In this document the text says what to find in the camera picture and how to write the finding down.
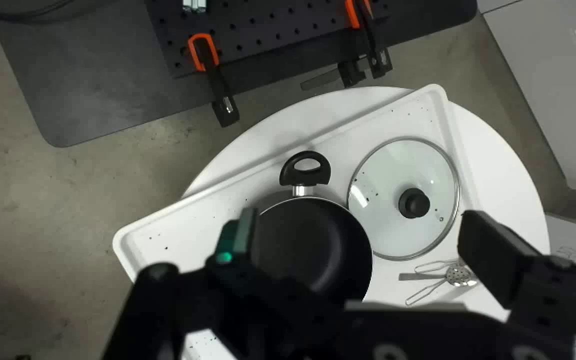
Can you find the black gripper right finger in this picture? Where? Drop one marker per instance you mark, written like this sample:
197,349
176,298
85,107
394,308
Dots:
500,256

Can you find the orange black bar clamp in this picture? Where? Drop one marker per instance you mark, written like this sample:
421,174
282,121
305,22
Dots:
216,83
350,66
379,50

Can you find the grey white cabinet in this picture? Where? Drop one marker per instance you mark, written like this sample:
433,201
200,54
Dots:
548,86

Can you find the glass lid with black knob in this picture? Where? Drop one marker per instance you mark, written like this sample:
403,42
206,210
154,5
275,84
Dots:
394,173

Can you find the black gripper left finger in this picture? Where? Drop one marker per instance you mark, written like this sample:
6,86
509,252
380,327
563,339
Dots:
234,240

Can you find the black perforated board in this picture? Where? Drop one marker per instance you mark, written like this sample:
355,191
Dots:
269,27

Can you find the silver metal bracket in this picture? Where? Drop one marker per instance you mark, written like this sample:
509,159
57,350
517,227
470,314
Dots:
194,5

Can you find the white plastic tray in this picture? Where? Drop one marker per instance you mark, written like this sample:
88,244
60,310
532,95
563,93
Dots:
188,227

